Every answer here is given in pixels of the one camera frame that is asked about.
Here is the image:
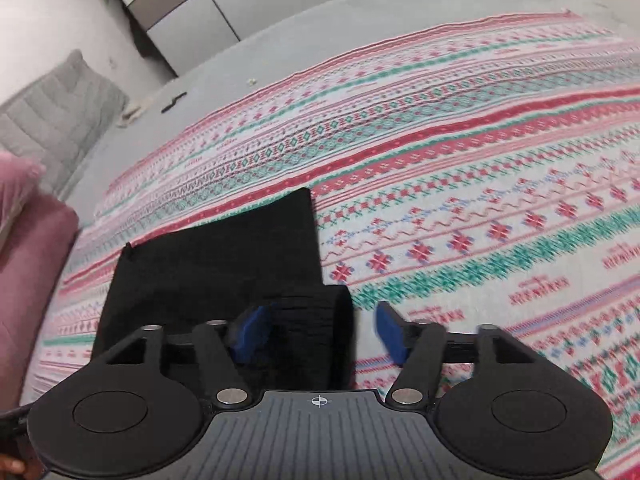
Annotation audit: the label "black pants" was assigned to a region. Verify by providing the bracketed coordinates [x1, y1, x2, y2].
[92, 188, 355, 391]

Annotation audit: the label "left hand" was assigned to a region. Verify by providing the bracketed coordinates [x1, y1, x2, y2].
[0, 453, 44, 480]

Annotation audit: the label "small black object on bed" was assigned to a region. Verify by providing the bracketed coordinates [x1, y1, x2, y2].
[160, 91, 188, 114]

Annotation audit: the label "upper pink pillow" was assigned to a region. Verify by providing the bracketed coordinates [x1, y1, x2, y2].
[0, 151, 46, 247]

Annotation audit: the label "patterned red green blanket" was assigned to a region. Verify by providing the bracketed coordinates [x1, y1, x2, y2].
[21, 12, 639, 479]

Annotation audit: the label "grey padded headboard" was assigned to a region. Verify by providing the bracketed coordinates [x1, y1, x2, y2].
[1, 50, 129, 200]

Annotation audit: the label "grey bed sheet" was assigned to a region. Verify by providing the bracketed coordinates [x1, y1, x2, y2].
[66, 0, 639, 226]

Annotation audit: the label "pink pillow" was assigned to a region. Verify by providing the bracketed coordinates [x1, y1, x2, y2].
[0, 151, 46, 247]
[1, 193, 78, 411]

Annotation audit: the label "beige cloth on bed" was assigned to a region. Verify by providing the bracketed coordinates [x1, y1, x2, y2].
[117, 102, 148, 128]

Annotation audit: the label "lower pink pillow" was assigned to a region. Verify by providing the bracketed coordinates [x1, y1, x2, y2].
[1, 193, 78, 411]

